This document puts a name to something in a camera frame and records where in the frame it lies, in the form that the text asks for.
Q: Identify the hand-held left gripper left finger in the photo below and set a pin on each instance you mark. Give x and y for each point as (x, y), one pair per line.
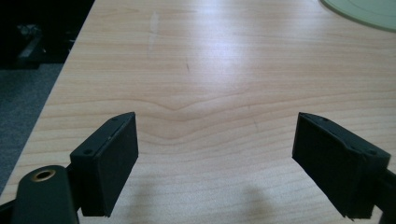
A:
(106, 168)

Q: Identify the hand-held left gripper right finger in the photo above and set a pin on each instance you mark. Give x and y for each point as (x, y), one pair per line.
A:
(333, 161)

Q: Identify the dark metal stand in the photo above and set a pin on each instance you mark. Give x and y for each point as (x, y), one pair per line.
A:
(28, 46)

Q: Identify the pale green round plate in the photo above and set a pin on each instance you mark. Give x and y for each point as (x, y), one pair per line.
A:
(367, 12)

